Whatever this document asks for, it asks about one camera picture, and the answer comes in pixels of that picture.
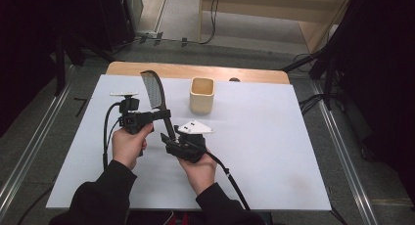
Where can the black metal stand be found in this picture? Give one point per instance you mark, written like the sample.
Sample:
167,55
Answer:
60,65
329,75

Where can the small dark round object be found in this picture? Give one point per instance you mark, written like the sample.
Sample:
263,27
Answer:
234,79

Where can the dark curtain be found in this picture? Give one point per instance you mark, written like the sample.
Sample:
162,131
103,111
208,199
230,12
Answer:
26,55
385,71

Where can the person's left hand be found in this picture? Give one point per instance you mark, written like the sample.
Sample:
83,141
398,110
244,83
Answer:
127,146

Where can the cream square cup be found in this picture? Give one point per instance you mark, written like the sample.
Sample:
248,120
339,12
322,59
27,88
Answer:
202,102

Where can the aluminium floor rail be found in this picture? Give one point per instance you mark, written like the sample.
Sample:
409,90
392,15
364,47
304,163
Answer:
36,137
342,150

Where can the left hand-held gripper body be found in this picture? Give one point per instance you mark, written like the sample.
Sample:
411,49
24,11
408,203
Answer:
130,119

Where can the light wooden shelf unit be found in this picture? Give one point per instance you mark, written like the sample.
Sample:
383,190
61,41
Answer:
261,3

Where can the white table mat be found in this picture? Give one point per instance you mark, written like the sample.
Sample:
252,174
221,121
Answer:
261,146

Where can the black spatula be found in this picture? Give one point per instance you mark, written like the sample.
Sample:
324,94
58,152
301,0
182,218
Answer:
155,89

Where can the person's lap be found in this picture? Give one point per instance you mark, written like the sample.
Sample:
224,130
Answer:
163,218

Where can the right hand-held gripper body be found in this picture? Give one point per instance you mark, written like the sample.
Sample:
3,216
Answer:
189,150

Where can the black cabinet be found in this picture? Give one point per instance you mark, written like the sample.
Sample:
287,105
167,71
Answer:
115,16

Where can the person's right hand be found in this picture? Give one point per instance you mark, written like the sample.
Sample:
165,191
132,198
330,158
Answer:
202,174

